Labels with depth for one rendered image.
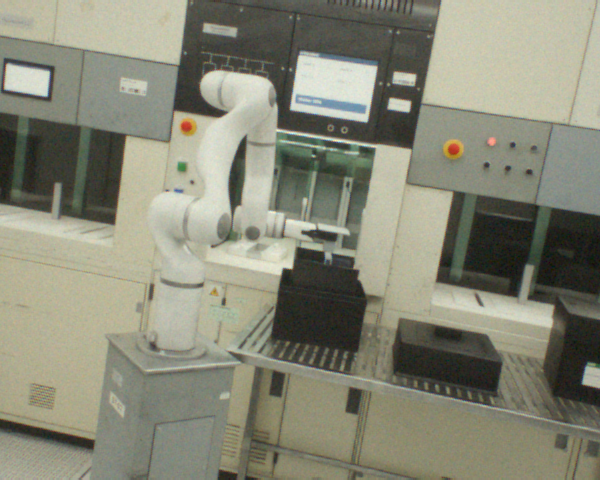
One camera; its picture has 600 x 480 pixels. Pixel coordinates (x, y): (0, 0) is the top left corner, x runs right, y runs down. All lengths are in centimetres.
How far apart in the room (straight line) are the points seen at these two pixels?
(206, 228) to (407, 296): 98
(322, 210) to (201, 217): 167
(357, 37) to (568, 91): 73
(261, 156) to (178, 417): 79
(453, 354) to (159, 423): 83
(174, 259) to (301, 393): 100
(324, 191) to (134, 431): 185
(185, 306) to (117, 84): 109
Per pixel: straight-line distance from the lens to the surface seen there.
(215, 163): 184
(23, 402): 303
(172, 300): 184
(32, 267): 286
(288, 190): 340
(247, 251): 274
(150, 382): 179
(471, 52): 248
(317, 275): 210
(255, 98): 187
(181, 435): 190
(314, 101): 247
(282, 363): 194
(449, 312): 252
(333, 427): 266
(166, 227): 183
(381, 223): 241
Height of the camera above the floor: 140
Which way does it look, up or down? 8 degrees down
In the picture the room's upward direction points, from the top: 9 degrees clockwise
